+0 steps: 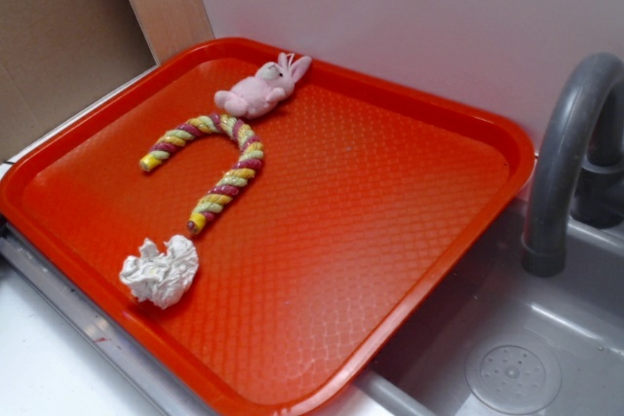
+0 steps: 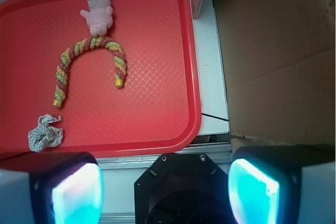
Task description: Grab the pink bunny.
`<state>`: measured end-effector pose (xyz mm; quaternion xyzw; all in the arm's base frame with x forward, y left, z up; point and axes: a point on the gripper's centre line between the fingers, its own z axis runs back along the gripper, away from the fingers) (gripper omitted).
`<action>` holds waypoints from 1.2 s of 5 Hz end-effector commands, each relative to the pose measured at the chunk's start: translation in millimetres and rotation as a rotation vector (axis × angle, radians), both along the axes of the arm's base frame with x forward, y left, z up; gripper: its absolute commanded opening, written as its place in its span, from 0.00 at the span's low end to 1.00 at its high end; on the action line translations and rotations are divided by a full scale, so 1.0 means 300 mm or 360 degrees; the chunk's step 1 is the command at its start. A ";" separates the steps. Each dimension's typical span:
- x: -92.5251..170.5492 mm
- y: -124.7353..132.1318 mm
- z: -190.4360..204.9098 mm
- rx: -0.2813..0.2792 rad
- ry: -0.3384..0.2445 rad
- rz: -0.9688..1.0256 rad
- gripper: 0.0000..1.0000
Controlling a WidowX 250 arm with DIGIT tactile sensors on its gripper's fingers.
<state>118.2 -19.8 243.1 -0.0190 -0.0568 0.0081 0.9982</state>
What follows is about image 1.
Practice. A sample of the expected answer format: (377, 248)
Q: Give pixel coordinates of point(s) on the pink plush bunny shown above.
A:
(273, 82)

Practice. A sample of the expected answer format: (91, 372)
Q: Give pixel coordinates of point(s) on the red plastic tray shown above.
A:
(368, 195)

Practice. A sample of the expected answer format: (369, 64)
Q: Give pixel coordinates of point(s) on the crumpled white paper towel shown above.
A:
(161, 278)

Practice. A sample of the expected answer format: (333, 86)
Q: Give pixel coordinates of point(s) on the grey plastic sink basin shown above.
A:
(576, 315)

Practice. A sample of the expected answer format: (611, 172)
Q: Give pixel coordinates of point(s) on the grey plastic faucet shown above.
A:
(579, 170)

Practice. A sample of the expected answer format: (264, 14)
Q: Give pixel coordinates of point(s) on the round sink drain cover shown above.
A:
(513, 378)

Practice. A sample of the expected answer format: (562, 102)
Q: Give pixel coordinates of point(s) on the brown cardboard panel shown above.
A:
(60, 56)

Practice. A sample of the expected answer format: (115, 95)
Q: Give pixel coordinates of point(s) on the multicolour twisted rope toy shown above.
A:
(249, 163)

